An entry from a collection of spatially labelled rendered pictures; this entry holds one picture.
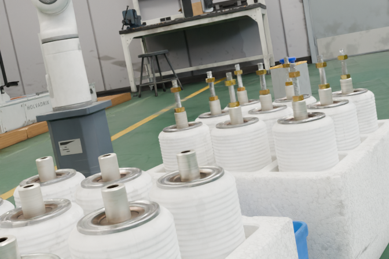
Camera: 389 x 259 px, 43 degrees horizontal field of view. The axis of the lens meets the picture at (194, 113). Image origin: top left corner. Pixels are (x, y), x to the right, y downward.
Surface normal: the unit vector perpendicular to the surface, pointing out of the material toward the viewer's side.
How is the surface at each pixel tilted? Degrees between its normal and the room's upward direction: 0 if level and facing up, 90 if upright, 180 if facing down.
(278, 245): 90
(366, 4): 90
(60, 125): 93
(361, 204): 90
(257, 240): 0
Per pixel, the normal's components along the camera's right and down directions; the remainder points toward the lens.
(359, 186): 0.81, -0.07
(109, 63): -0.23, 0.16
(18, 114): 0.96, -0.15
